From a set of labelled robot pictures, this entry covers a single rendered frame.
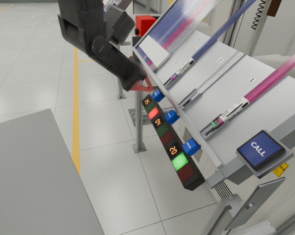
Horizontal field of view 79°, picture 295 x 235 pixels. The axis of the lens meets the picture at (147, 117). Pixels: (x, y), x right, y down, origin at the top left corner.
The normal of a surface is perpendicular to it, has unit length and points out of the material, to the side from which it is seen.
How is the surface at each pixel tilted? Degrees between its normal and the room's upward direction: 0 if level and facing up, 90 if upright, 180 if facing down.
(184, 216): 0
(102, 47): 105
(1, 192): 0
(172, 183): 0
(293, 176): 90
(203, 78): 45
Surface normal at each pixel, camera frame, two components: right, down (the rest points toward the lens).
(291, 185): -0.95, 0.17
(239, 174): 0.29, 0.61
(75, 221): 0.03, -0.78
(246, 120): -0.66, -0.43
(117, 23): 0.79, 0.56
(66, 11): -0.59, 0.59
